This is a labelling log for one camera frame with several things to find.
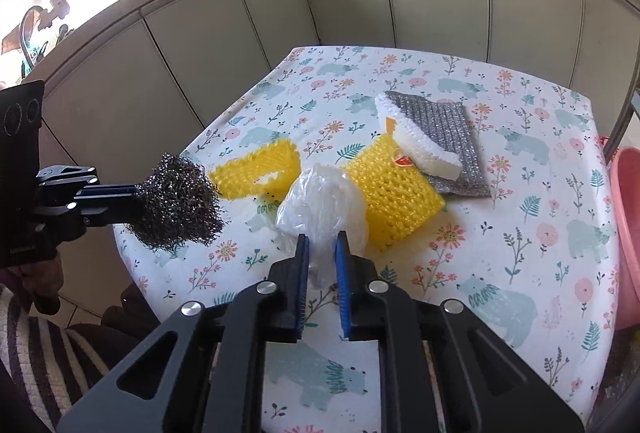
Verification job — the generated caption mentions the striped clothing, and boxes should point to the striped clothing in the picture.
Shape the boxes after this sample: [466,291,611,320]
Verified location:
[0,283,131,433]

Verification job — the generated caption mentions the floral bear tablecloth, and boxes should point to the floral bear tablecloth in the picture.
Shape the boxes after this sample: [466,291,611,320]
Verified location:
[112,44,626,433]

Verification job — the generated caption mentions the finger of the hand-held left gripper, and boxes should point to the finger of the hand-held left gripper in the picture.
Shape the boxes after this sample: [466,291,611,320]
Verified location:
[36,165,146,202]
[35,199,143,244]

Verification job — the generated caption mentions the yellow mesh sponge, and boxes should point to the yellow mesh sponge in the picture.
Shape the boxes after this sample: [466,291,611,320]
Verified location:
[207,138,302,201]
[345,133,447,254]

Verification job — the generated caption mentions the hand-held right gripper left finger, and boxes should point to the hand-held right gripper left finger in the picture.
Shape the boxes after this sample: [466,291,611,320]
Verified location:
[55,234,311,433]

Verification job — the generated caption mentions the pink plastic basin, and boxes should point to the pink plastic basin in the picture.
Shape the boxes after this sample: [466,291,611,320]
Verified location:
[602,145,640,334]

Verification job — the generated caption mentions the metal faucet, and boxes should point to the metal faucet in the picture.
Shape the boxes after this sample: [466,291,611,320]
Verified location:
[19,5,57,64]

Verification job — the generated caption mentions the steel wool scourer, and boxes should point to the steel wool scourer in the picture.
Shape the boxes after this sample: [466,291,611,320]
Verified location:
[125,153,226,259]

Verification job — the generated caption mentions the kitchen counter with grey cabinets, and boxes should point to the kitchen counter with grey cabinets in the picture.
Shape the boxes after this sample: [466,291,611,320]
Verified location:
[0,0,640,329]

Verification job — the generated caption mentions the silver white scouring sponge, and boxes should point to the silver white scouring sponge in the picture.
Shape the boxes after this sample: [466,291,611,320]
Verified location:
[374,90,493,198]

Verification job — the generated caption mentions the person's left hand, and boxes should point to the person's left hand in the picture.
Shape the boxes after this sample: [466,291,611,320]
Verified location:
[20,249,64,316]

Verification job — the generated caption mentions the clear plastic bag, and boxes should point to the clear plastic bag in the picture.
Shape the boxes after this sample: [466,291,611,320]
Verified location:
[275,163,371,289]

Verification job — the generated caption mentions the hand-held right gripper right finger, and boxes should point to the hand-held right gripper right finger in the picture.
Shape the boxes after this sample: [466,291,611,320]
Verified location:
[334,232,586,433]

